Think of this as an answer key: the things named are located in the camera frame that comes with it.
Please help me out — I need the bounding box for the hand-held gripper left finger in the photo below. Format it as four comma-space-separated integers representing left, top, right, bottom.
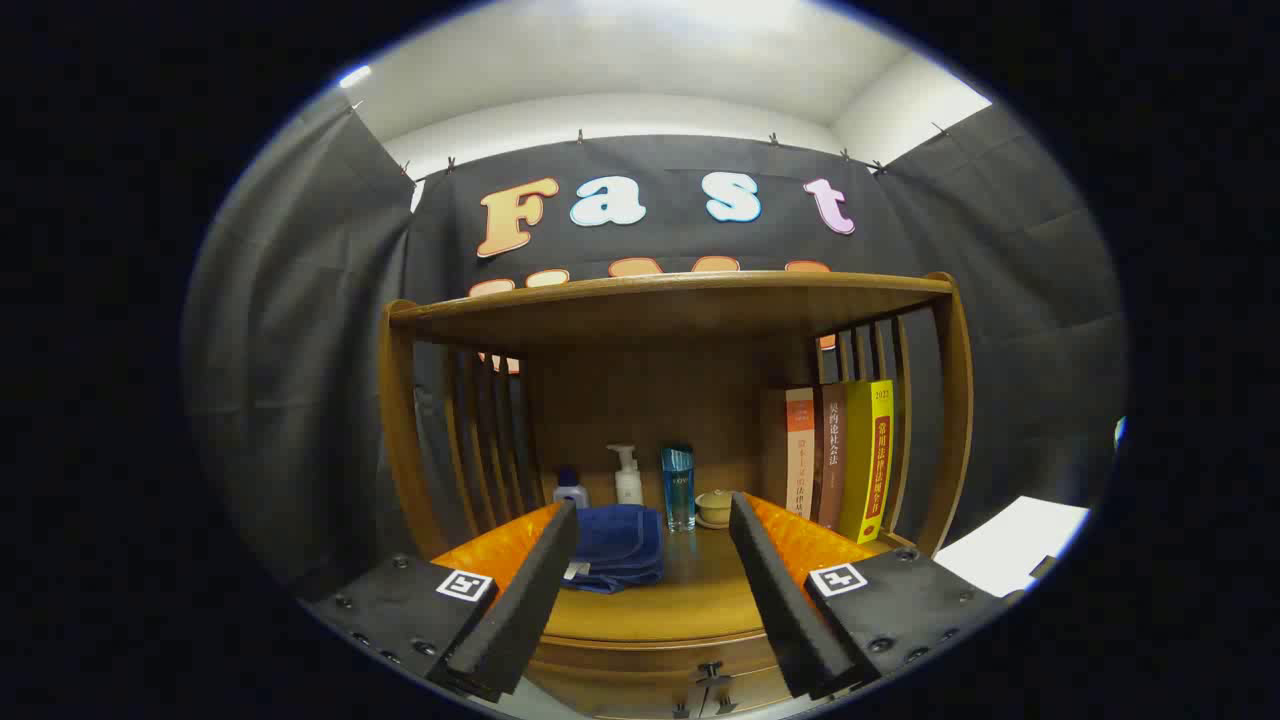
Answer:
300, 498, 581, 704

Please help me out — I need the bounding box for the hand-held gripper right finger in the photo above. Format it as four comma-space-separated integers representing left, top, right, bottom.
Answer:
728, 490, 1011, 701

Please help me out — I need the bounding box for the wooden drawer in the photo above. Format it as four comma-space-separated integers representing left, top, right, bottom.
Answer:
525, 630, 796, 719

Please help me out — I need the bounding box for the wooden countertop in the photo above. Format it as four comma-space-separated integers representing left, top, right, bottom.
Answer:
440, 525, 891, 641

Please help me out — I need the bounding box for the blue folded towel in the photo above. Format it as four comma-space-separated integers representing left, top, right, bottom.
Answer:
560, 503, 666, 596

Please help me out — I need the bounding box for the beige lidded teacup with saucer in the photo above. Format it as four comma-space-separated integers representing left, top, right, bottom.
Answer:
694, 489, 739, 530

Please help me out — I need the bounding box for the brown book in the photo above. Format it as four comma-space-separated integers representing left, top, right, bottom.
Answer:
815, 384, 849, 531

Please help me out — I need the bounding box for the tall blue glass bottle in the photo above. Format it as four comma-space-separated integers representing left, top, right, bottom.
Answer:
660, 445, 698, 533

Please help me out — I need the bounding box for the white and orange book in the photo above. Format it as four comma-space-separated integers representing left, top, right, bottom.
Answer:
784, 387, 823, 521

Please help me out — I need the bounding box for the white pump bottle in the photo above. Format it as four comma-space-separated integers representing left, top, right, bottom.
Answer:
607, 444, 644, 507

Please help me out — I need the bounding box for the yellow book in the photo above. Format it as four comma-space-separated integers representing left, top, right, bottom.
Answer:
840, 378, 896, 546

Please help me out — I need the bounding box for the white furniture unit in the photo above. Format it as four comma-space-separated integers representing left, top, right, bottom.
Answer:
933, 495, 1091, 599

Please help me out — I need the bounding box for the wooden cabinet frame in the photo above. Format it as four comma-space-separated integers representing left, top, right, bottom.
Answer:
377, 270, 974, 716

